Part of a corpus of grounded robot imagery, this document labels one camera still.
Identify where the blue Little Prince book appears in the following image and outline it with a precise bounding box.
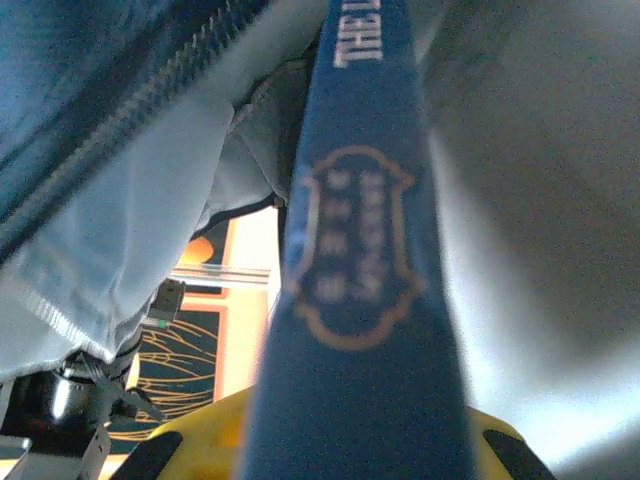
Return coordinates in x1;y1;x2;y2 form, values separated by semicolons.
239;0;479;480

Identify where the aluminium frame post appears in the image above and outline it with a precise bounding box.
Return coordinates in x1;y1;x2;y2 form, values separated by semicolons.
169;263;272;287

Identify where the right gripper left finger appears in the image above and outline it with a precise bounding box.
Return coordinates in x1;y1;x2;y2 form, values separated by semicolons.
112;389;251;480

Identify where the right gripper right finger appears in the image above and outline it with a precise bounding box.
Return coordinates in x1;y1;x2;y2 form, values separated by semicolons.
469;409;556;480

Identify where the navy blue backpack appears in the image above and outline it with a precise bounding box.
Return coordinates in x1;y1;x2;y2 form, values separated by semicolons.
0;0;640;480

